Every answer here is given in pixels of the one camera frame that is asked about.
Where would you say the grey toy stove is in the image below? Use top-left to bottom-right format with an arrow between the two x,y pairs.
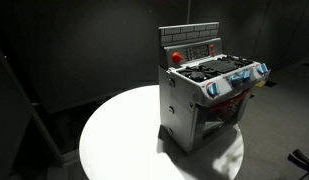
157,21 -> 272,155

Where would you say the red stove knob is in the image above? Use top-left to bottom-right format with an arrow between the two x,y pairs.
171,51 -> 184,65

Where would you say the blue stove knob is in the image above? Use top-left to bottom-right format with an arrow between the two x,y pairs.
256,63 -> 269,75
206,82 -> 221,98
229,74 -> 242,87
241,69 -> 252,81

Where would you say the purple black clamp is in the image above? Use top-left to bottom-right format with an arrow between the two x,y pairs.
287,148 -> 309,180

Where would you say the round white pedestal table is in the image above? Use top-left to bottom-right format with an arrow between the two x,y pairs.
78,84 -> 245,180

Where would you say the dark slanted frame bar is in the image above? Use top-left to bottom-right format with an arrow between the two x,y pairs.
0,39 -> 66,168

